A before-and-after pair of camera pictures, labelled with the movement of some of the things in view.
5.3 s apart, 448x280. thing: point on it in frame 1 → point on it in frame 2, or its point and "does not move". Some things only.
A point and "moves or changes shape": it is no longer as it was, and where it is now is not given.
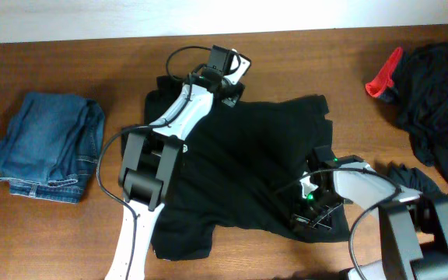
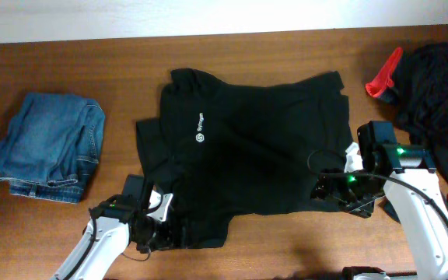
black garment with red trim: x=432 y=84 does not move
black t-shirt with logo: x=240 y=166 moves or changes shape
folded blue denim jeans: x=50 y=147 does not move
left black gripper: x=231 y=96 → x=175 y=234
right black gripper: x=323 y=223 → x=330 y=186
